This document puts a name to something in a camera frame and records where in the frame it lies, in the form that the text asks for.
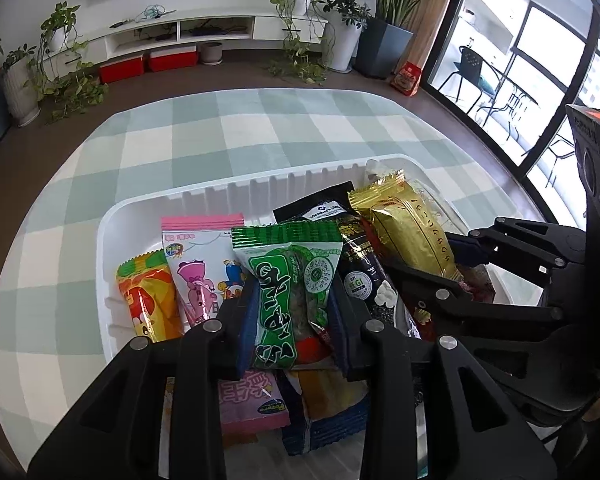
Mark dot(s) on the white TV console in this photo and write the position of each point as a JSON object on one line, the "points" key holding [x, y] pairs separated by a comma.
{"points": [[236, 29]]}

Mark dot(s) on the blue Tipo snack pack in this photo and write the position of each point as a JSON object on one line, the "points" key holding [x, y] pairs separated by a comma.
{"points": [[323, 406]]}

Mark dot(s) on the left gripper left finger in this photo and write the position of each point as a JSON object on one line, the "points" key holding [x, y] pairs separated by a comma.
{"points": [[247, 314]]}

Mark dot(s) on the white ribbed planter plant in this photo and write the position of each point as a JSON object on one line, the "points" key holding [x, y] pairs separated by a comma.
{"points": [[21, 96]]}

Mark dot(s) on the pink cartoon snack pack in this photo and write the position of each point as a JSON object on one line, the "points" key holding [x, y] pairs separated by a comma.
{"points": [[206, 273]]}

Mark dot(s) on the red snack bag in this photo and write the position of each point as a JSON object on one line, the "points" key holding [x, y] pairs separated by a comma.
{"points": [[477, 282]]}

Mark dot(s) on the white tall planter plant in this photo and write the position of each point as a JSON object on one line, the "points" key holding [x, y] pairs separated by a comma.
{"points": [[346, 19]]}

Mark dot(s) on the dark blue planter right plant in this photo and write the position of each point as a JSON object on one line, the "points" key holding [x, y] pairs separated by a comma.
{"points": [[385, 39]]}

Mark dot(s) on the left red storage box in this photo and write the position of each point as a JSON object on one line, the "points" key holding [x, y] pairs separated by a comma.
{"points": [[122, 68]]}

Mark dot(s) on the black snack bag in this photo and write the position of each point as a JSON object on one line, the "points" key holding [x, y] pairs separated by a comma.
{"points": [[359, 267]]}

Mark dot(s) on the right trailing plant on console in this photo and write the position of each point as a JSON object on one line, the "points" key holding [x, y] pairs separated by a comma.
{"points": [[299, 30]]}

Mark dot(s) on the green checkered tablecloth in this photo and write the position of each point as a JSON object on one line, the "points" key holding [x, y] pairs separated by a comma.
{"points": [[50, 347]]}

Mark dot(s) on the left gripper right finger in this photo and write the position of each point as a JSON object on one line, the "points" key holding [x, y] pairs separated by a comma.
{"points": [[344, 330]]}

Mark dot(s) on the black balcony chair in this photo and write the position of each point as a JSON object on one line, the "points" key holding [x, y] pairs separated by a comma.
{"points": [[487, 92]]}

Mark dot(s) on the trailing pothos in white pot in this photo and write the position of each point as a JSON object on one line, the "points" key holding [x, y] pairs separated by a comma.
{"points": [[60, 74]]}

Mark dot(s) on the gold foil snack pack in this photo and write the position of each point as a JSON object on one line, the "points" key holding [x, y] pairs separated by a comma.
{"points": [[405, 226]]}

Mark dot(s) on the white plastic tray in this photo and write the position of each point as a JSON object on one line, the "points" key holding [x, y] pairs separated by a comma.
{"points": [[132, 228]]}

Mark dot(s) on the red gift box on floor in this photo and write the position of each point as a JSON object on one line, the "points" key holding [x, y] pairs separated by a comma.
{"points": [[407, 79]]}

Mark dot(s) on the green seaweed snack pack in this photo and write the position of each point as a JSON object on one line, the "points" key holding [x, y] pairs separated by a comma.
{"points": [[294, 264]]}

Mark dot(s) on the small grey pot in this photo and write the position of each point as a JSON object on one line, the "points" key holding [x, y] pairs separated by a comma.
{"points": [[211, 53]]}

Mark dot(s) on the orange yellow snack pack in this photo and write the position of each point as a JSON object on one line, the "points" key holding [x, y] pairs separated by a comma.
{"points": [[146, 284]]}

